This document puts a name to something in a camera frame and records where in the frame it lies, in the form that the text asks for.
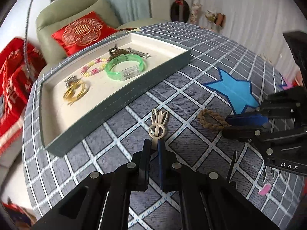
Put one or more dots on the black hair claw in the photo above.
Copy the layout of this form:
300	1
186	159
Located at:
114	50

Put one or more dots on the red printed blanket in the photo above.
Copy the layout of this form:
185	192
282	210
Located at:
14	81

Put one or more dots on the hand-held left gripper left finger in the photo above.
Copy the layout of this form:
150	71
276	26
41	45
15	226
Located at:
145	165

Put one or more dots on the pale flower bouquet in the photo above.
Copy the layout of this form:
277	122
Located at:
196	10

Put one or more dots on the green translucent bangle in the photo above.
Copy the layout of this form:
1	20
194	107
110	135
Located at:
115	76

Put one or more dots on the red embroidered cushion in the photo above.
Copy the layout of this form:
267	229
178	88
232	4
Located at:
81	31

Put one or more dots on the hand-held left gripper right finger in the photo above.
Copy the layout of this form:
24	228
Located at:
162	167

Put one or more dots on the small flower decoration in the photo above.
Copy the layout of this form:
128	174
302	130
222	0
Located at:
211	16

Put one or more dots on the round black red ornament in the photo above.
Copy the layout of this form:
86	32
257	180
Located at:
179	10

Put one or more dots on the red gift box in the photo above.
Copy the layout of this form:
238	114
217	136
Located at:
16	213

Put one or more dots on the small wooden box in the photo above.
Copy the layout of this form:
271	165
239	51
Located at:
221	20

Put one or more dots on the pale striped curtain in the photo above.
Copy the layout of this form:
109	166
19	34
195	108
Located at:
127	0

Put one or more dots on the beige sofa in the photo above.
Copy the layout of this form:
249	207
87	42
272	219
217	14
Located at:
9	155

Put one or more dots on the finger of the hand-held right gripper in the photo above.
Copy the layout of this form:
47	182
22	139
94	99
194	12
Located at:
249	119
242	133

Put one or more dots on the silver brooch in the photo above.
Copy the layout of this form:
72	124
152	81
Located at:
72	79

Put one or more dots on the grey floor lamp pole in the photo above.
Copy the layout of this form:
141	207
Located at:
27	28

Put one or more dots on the grey-green jewelry tray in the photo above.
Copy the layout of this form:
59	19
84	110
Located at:
108	115

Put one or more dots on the green leather armchair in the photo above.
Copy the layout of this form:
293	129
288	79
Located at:
72	7

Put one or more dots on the grey checked tablecloth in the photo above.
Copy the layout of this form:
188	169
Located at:
203	60

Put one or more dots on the beige rabbit hair clip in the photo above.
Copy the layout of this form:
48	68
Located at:
154	139

